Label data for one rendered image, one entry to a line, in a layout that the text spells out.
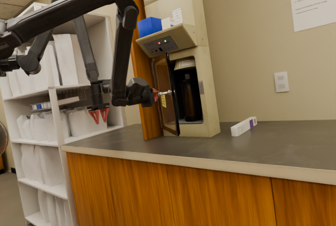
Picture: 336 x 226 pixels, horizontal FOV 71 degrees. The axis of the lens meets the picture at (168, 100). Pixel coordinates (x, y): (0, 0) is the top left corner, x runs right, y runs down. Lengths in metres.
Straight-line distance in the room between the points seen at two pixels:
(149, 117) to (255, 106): 0.67
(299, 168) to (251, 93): 0.84
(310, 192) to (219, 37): 1.10
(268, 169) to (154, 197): 0.60
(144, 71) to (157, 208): 0.75
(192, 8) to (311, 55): 0.68
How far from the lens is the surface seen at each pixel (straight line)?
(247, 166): 0.85
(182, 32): 1.16
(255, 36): 1.55
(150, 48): 1.32
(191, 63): 1.28
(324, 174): 0.80
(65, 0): 0.77
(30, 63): 1.26
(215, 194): 0.99
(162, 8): 1.37
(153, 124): 1.42
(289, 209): 0.90
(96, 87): 1.25
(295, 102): 1.50
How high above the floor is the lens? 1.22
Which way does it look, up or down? 3 degrees down
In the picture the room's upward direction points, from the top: 8 degrees counter-clockwise
